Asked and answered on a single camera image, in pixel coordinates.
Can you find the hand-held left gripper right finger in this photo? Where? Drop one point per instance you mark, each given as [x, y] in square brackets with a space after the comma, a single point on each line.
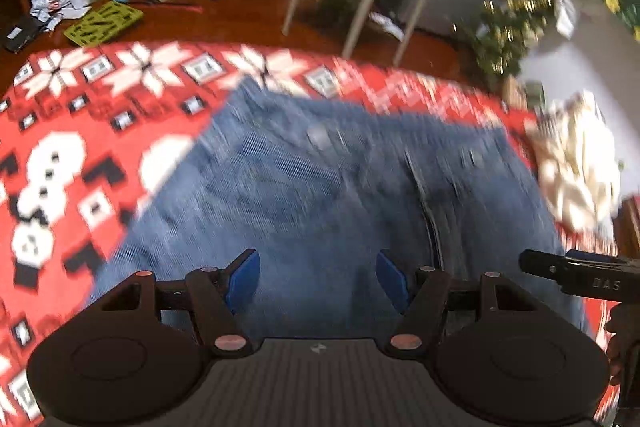
[392, 279]

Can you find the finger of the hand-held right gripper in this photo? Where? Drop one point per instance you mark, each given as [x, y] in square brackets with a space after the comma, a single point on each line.
[540, 263]

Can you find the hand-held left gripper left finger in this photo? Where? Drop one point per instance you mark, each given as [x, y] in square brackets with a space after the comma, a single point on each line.
[245, 277]

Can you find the blue denim jeans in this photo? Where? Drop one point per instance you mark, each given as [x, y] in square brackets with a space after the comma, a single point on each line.
[310, 187]

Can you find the person's right hand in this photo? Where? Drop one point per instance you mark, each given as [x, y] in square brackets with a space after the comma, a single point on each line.
[617, 342]

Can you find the wooden nightstand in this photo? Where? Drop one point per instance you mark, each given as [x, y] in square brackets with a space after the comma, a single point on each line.
[631, 227]

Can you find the white garment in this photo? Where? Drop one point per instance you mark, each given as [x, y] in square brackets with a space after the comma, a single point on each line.
[575, 162]

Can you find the red printed blanket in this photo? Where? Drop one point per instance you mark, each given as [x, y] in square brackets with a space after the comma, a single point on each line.
[75, 117]

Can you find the green plastic tray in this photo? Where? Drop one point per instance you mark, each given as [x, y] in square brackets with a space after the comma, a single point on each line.
[102, 24]

